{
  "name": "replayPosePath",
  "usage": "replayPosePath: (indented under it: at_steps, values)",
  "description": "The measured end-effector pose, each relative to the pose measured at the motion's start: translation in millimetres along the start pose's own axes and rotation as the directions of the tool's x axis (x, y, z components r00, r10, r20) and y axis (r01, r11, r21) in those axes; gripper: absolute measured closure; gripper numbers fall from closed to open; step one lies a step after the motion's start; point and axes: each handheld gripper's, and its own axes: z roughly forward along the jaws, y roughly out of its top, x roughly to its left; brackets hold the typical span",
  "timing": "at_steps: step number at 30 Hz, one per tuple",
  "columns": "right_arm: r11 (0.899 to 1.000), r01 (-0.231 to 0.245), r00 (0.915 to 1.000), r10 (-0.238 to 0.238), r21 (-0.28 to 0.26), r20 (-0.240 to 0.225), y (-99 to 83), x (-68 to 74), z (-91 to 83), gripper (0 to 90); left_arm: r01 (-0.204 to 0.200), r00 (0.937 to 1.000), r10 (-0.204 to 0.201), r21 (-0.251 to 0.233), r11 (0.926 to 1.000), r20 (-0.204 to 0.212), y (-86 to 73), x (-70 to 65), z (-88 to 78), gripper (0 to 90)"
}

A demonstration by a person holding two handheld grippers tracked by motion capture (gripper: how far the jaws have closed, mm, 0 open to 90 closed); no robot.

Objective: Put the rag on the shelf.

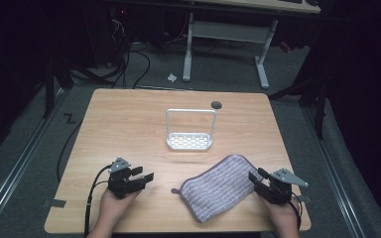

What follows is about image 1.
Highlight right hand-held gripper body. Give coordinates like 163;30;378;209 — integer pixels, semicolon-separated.
253;168;310;205

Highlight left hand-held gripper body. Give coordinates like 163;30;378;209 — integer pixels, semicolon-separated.
106;157;147;199

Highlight black tape floor mark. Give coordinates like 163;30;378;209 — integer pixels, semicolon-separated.
63;112;77;125

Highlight white wire rack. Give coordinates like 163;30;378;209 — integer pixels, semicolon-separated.
165;107;218;152

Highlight bundle of black floor cables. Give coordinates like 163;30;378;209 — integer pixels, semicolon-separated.
107;18;152;90

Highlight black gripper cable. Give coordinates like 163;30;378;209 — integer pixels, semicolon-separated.
290;191;304;231
83;164;113;238

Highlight person's left hand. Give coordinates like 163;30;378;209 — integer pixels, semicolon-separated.
97;187;144;230

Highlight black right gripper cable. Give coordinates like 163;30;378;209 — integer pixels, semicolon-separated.
290;191;304;231

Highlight metal floor rail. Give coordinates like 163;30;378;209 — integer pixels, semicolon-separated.
303;107;367;238
0;88;67;229

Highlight purple striped cloth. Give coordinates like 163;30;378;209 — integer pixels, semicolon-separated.
171;154;266;224

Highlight person's right hand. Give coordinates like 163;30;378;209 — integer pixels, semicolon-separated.
259;192;302;233

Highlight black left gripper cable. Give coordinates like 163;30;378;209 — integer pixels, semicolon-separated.
83;164;113;238

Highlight desk with white legs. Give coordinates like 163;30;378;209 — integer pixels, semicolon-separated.
182;0;322;90

